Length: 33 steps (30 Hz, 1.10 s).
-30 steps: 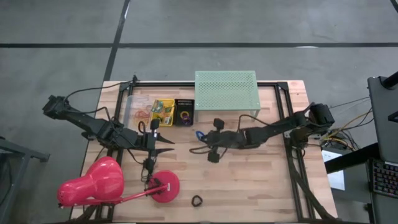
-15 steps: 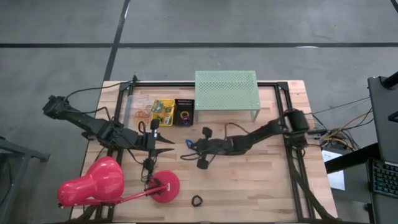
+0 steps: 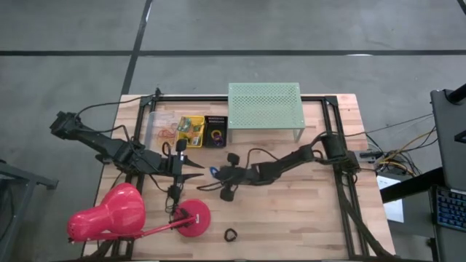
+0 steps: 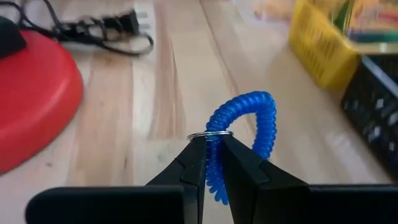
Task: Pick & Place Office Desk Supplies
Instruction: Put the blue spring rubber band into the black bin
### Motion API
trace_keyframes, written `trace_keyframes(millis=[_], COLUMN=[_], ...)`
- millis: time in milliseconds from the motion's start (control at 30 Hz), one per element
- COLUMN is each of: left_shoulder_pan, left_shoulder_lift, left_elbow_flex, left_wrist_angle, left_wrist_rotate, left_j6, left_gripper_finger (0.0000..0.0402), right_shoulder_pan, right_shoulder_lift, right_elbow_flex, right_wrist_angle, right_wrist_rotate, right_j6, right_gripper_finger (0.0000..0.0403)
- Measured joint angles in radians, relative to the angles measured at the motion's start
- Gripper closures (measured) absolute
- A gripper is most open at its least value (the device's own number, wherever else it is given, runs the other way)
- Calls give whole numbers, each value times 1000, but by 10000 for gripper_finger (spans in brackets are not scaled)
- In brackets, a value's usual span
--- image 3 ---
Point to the white paper sheet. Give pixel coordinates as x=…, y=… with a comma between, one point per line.
x=395, y=213

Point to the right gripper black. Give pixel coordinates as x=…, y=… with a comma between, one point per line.
x=236, y=174

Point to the red desk lamp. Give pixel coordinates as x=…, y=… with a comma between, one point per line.
x=116, y=214

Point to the black support beam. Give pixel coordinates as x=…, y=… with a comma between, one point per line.
x=411, y=185

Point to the black plastic basket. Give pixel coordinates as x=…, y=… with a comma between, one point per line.
x=215, y=122

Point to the yellow plastic basket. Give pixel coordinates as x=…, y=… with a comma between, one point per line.
x=201, y=143

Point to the red rubber band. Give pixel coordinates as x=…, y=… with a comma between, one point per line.
x=171, y=135
x=160, y=131

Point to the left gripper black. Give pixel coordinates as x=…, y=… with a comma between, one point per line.
x=173, y=165

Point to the clear plastic bin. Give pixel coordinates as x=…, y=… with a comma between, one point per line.
x=160, y=120

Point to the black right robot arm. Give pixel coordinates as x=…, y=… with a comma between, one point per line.
x=291, y=160

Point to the green perforated metal shelf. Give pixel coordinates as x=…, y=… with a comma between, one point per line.
x=265, y=105

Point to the grey metal stand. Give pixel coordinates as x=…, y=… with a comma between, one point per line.
x=29, y=174

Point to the grey laptop lit keyboard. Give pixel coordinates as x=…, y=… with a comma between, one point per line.
x=448, y=145

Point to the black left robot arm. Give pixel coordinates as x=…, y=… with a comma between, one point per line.
x=109, y=145

